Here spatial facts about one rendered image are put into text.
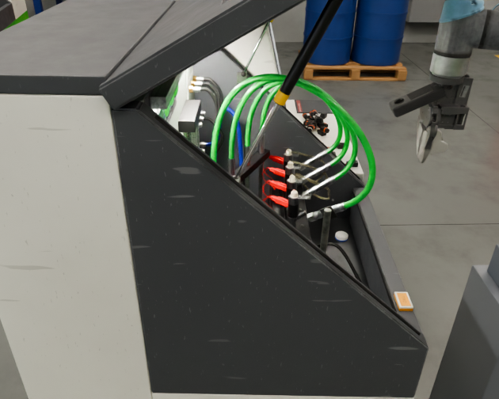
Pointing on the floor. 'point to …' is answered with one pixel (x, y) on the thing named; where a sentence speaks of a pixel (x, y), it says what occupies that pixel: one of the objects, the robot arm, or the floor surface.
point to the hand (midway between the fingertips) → (419, 157)
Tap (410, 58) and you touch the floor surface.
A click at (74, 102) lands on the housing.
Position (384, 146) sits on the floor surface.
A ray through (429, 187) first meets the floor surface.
